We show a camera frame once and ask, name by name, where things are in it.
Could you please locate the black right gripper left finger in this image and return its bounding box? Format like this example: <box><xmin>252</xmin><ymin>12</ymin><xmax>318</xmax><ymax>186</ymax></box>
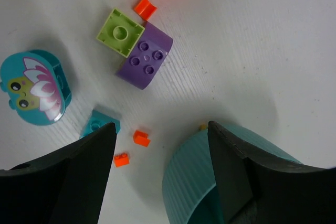
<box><xmin>1</xmin><ymin>123</ymin><xmax>117</xmax><ymax>223</ymax></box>

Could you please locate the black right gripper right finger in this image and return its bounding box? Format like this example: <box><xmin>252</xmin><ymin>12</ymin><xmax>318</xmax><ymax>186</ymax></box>
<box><xmin>208</xmin><ymin>121</ymin><xmax>335</xmax><ymax>223</ymax></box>

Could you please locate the teal square lego brick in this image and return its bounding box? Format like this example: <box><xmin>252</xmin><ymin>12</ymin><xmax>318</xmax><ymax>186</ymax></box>
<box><xmin>80</xmin><ymin>110</ymin><xmax>121</xmax><ymax>138</ymax></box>

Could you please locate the teal frog lotus lego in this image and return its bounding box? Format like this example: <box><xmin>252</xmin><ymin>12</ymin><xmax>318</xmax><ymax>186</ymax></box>
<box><xmin>1</xmin><ymin>49</ymin><xmax>72</xmax><ymax>126</ymax></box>

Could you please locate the purple curved lego brick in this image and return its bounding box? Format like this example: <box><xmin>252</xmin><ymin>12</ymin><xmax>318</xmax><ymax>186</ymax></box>
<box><xmin>116</xmin><ymin>22</ymin><xmax>173</xmax><ymax>90</ymax></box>

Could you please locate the tiny orange lego brick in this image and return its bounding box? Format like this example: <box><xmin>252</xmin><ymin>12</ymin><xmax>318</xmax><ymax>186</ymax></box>
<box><xmin>113</xmin><ymin>153</ymin><xmax>130</xmax><ymax>168</ymax></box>

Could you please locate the teal round divided container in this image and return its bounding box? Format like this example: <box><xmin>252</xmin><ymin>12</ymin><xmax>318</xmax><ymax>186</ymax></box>
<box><xmin>162</xmin><ymin>122</ymin><xmax>307</xmax><ymax>223</ymax></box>

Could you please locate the orange clip lego piece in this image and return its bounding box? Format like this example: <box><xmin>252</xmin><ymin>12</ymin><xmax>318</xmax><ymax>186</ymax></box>
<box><xmin>133</xmin><ymin>130</ymin><xmax>151</xmax><ymax>147</ymax></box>

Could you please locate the lime green square lego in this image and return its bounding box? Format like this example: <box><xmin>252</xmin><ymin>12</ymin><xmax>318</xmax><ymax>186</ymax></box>
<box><xmin>96</xmin><ymin>8</ymin><xmax>145</xmax><ymax>58</ymax></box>

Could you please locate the orange curved small lego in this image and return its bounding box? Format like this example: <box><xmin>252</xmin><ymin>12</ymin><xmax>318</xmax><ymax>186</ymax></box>
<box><xmin>133</xmin><ymin>0</ymin><xmax>157</xmax><ymax>21</ymax></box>

